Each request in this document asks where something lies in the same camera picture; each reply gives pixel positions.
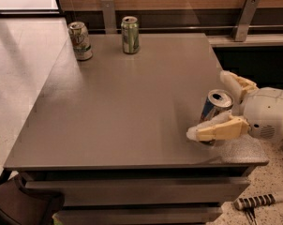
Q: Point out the white green soda can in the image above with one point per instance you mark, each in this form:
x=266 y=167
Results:
x=80 y=41

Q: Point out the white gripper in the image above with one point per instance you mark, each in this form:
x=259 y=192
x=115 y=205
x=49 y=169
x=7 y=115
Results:
x=267 y=112

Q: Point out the metal wall bracket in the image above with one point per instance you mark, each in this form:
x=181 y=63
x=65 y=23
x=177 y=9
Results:
x=240 y=30
x=108 y=12

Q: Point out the blue silver redbull can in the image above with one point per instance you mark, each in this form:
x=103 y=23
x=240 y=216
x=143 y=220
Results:
x=217 y=101

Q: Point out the right metal wall bracket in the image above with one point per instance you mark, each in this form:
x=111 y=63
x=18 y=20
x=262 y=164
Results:
x=240 y=30

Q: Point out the striped black white tool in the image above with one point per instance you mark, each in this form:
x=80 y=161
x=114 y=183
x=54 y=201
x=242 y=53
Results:
x=258 y=201

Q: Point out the grey upper drawer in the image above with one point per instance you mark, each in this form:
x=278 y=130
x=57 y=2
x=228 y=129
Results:
x=146 y=191

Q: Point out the dark brown chair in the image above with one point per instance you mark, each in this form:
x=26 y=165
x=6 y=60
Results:
x=26 y=206

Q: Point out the grey drawer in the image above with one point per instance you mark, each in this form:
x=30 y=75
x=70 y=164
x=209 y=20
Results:
x=146 y=191
x=146 y=216

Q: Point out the grey lower drawer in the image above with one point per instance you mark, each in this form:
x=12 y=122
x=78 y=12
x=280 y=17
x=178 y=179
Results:
x=146 y=216

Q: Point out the left metal wall bracket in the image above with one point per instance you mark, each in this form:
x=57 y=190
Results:
x=108 y=12

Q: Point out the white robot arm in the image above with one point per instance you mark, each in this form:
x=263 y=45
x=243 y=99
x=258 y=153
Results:
x=260 y=114

